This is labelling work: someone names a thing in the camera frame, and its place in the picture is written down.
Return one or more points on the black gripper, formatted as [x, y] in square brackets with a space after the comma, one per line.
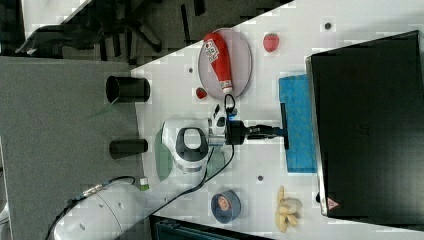
[236, 132]

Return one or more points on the silver black toaster oven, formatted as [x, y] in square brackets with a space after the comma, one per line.
[355, 118]

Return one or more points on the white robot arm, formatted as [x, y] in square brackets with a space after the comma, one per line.
[107, 210]

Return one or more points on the dark red toy strawberry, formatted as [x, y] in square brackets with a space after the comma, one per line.
[201, 93]

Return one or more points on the orange slice toy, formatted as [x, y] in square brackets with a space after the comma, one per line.
[224, 203]

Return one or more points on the blue bowl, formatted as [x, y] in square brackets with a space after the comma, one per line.
[225, 217]

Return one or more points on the grey round plate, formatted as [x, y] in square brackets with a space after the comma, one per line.
[241, 65]

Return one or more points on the red ketchup bottle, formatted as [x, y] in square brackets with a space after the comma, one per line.
[216, 51]

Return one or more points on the peeled toy banana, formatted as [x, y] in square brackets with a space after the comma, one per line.
[286, 213]

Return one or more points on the light red toy strawberry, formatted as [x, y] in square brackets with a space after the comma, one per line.
[271, 42]

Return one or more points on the green bottle white cap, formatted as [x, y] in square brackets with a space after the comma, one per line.
[144, 184]

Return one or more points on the black cylinder cup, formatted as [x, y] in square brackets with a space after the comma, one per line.
[127, 89]
[125, 148]

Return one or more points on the black office chair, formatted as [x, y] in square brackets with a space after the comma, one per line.
[95, 22]

